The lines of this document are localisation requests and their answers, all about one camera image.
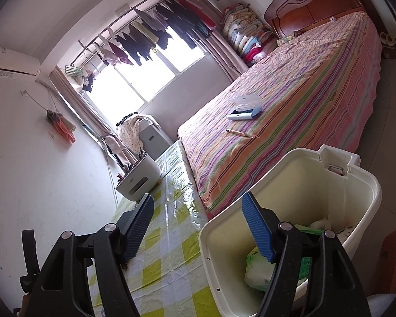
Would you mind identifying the white and green wrapper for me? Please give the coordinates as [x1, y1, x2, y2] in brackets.
[244, 246, 312, 293]

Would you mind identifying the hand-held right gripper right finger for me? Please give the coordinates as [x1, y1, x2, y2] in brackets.
[242, 192, 372, 317]

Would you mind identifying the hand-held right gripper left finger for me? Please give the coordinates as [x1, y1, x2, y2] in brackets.
[30, 193, 155, 317]

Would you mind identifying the white crumpled tissue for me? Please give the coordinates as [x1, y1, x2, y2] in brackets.
[308, 218, 332, 232]

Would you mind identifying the white air conditioner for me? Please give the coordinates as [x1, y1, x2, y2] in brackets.
[0, 46, 42, 80]

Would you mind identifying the light beige garment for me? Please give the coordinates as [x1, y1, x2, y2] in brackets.
[104, 134, 136, 169]

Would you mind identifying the polka dot cloth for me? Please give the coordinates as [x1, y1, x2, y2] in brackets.
[118, 114, 144, 154]

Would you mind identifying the pair of white slippers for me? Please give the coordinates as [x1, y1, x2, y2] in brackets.
[379, 32, 396, 47]

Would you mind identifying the red stool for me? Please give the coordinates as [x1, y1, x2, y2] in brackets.
[371, 220, 396, 299]

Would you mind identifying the bed with striped sheet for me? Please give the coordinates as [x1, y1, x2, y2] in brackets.
[177, 11, 383, 220]

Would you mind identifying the cream plastic bin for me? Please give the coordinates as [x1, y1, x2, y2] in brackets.
[199, 144, 382, 317]

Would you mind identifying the row of hanging clothes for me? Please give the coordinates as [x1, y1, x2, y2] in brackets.
[81, 0, 227, 93]

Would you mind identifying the bundle of utensils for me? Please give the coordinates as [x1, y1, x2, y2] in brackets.
[117, 148, 149, 180]

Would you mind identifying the metal clothes rail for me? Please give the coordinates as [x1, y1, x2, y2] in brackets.
[69, 0, 199, 68]

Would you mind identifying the green hanger rack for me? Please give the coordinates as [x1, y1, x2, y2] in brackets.
[65, 65, 85, 82]

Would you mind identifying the white tissue organizer box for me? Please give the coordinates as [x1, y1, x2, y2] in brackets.
[115, 152, 162, 203]

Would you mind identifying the wooden headboard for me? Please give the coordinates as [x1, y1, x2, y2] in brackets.
[263, 0, 367, 38]

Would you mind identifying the pink curtain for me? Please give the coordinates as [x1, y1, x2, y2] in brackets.
[200, 30, 249, 81]
[49, 66, 109, 146]

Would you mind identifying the clear plastic box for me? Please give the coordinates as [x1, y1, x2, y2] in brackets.
[229, 95, 261, 109]

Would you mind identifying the grey floor appliance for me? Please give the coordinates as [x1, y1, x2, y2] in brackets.
[139, 115, 174, 161]

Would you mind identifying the window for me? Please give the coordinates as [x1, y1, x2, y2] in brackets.
[82, 26, 207, 114]

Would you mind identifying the orange cloth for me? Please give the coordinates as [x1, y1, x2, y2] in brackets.
[46, 110, 76, 144]

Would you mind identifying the stack of folded blankets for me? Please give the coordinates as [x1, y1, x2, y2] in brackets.
[223, 3, 274, 67]

